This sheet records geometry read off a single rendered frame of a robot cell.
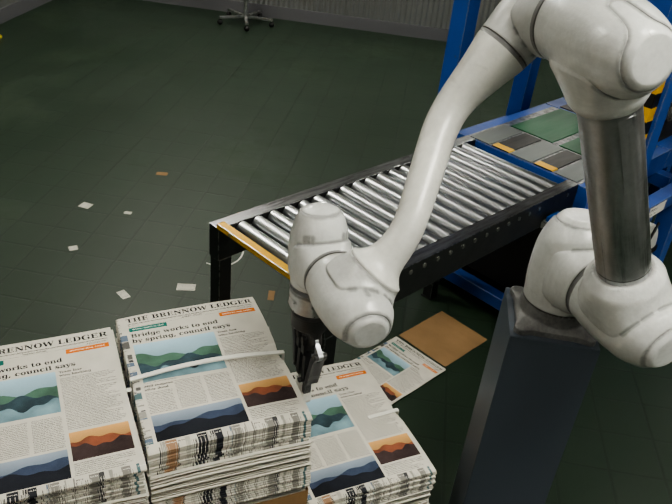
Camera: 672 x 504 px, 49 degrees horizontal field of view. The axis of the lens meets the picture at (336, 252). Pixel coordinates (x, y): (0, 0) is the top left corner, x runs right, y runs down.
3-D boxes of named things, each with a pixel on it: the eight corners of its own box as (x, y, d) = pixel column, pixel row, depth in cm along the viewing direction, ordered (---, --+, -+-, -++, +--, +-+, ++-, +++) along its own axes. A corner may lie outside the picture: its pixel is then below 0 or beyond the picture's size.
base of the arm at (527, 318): (582, 292, 181) (588, 273, 178) (596, 347, 162) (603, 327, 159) (508, 280, 183) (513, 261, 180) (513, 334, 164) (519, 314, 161)
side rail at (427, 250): (324, 340, 206) (328, 306, 200) (311, 331, 209) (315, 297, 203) (572, 211, 290) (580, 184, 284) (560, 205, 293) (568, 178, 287)
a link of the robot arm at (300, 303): (300, 299, 129) (297, 326, 132) (347, 291, 133) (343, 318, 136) (282, 272, 136) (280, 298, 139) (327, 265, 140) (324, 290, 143)
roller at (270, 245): (335, 305, 210) (332, 294, 207) (235, 236, 237) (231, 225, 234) (347, 295, 212) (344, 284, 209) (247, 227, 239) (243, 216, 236)
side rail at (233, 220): (218, 261, 235) (218, 229, 229) (208, 253, 239) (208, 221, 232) (470, 164, 319) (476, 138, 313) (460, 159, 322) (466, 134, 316)
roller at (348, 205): (422, 262, 234) (423, 250, 231) (322, 203, 261) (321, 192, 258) (432, 255, 237) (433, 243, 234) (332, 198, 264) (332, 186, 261)
